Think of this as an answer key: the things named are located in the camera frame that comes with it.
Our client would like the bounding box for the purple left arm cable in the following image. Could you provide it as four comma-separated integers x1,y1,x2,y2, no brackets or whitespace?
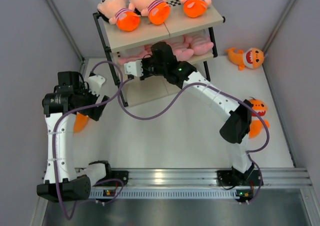
53,61,124,220

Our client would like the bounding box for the aluminium mounting rail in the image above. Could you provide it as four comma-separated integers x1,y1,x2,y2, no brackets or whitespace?
39,168,313,187

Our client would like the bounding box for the beige black three-tier shelf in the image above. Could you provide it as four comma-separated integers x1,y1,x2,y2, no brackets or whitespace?
93,0,226,107

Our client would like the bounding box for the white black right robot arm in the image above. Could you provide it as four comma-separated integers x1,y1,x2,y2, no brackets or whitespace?
141,42,254,184

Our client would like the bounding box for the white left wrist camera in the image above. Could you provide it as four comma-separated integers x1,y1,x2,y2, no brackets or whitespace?
87,74,106,97

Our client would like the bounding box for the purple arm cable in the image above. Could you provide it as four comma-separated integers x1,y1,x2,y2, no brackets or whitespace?
116,76,271,201
53,61,124,220

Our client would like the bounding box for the small boy doll plush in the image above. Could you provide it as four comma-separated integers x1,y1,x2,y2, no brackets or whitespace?
129,0,171,25

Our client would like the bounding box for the orange shark plush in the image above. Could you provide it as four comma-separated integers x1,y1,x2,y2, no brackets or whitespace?
224,48,265,71
73,113,89,133
248,97,270,139

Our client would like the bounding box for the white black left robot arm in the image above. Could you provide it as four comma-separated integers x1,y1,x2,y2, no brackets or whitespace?
36,71,113,202

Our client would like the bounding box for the white slotted cable duct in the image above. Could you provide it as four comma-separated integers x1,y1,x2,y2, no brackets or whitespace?
89,188,240,199

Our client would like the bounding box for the pink striped plush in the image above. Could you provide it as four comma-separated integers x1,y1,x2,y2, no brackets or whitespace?
117,51,148,65
144,44,152,55
185,34,214,56
170,42,194,61

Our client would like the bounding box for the black-haired boy doll plush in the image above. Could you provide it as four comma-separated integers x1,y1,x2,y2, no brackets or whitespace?
97,0,140,32

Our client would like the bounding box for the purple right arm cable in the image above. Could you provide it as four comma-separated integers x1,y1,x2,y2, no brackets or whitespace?
116,76,271,201

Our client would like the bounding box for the large boy doll plush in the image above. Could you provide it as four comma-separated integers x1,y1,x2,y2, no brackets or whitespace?
180,0,212,18

